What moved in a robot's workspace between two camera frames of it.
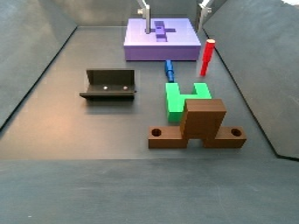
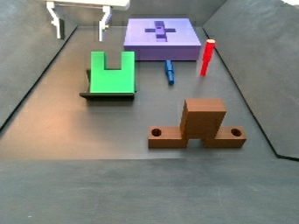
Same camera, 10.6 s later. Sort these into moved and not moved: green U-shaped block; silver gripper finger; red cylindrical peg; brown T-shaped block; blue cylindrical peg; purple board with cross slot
Moved: green U-shaped block; silver gripper finger
Not moved: red cylindrical peg; blue cylindrical peg; purple board with cross slot; brown T-shaped block
